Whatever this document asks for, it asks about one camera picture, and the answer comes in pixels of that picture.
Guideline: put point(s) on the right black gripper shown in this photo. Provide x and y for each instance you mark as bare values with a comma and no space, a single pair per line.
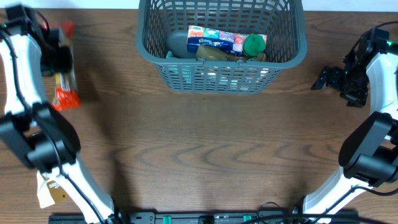
333,78

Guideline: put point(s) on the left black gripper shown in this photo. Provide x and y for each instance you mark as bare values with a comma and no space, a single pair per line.
68,61

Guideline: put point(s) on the spaghetti pasta packet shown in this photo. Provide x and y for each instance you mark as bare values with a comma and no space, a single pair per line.
66,94

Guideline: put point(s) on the green lid jar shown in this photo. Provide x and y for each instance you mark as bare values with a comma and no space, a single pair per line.
254,44

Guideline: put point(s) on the white tan pouch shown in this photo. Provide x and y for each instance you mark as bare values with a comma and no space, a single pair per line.
49,192

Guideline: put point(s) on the colourful tissue pack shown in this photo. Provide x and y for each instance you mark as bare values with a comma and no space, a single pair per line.
231,43

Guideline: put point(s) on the gold foil snack bag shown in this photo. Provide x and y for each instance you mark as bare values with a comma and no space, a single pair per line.
214,54

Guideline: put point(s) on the teal snack packet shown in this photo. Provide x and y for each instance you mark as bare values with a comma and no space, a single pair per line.
186,72

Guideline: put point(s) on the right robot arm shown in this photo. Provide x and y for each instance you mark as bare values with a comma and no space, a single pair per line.
368,156

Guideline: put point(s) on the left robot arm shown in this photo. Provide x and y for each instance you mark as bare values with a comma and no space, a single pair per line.
38,135

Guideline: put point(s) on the grey plastic basket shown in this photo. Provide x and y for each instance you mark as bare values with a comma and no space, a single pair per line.
163,26

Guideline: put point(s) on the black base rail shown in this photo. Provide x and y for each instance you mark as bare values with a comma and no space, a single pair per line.
200,218

